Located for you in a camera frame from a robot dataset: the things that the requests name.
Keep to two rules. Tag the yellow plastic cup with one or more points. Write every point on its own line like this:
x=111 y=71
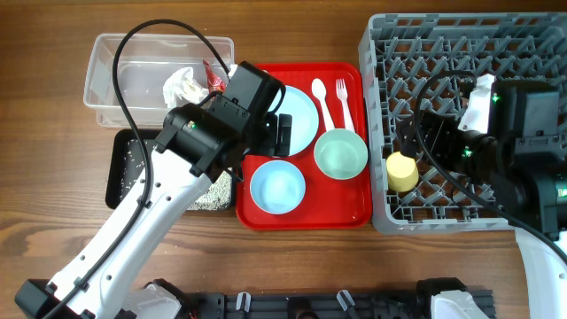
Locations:
x=402 y=172

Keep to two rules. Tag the pink plastic fork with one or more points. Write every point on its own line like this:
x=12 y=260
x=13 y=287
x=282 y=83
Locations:
x=342 y=95

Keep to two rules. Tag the small light blue bowl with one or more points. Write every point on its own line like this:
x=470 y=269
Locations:
x=277 y=187

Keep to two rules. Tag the black waste tray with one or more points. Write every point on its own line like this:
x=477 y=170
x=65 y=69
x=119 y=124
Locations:
x=118 y=147

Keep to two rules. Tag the clear plastic bin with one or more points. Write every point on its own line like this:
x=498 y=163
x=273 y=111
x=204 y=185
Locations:
x=145 y=64

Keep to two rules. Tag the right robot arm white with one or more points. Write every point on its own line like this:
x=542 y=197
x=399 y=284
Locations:
x=509 y=138

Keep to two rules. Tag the large light blue plate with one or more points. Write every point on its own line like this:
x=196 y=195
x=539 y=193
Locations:
x=304 y=118

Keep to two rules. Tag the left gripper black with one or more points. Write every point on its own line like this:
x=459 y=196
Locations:
x=267 y=142

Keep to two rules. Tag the red plastic tray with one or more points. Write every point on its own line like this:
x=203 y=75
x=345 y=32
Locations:
x=328 y=203

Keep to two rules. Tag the green plastic bowl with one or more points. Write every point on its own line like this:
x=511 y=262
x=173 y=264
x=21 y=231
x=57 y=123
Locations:
x=341 y=154

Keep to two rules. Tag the white plastic spoon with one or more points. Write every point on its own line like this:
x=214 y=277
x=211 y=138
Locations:
x=319 y=91

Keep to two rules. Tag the red snack wrapper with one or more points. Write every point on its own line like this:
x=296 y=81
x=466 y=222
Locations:
x=214 y=81

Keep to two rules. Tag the rice food waste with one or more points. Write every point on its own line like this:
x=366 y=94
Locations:
x=218 y=197

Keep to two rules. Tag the white napkin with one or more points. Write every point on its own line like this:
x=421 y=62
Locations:
x=181 y=88

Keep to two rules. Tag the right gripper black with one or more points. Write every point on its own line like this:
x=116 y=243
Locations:
x=431 y=134

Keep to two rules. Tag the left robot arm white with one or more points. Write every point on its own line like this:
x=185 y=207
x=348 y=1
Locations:
x=197 y=143

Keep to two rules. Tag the grey dishwasher rack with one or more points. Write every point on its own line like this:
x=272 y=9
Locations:
x=398 y=53

